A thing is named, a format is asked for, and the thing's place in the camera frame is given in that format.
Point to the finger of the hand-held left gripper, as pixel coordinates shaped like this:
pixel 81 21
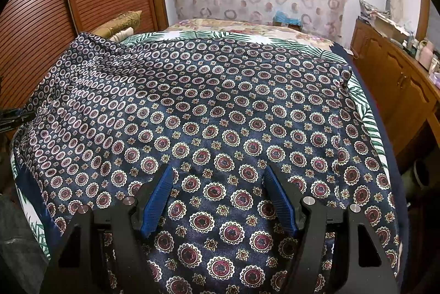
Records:
pixel 13 115

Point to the grey cylinder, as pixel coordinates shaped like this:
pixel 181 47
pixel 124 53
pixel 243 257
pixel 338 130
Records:
pixel 417 175

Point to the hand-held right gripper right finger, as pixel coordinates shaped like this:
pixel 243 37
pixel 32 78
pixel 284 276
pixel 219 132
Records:
pixel 282 204

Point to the pink bottle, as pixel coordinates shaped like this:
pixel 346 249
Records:
pixel 425 55

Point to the wooden cabinet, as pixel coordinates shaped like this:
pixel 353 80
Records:
pixel 395 73

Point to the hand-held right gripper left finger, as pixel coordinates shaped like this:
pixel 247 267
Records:
pixel 158 201

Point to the floral quilt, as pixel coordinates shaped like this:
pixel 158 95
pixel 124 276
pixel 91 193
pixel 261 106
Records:
pixel 240 27

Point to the open cardboard box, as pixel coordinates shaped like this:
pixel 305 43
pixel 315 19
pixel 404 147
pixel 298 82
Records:
pixel 390 25

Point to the gold patterned pillow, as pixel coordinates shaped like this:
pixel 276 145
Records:
pixel 120 20

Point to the dark grey cloth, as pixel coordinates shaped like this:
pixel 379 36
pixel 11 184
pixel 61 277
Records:
pixel 19 245

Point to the leaf print bed sheet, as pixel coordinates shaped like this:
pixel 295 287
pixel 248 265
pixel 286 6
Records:
pixel 364 108

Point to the pale yellow pillow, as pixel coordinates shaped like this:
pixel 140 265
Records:
pixel 121 34

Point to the navy patterned satin shirt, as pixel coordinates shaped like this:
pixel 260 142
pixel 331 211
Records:
pixel 220 115

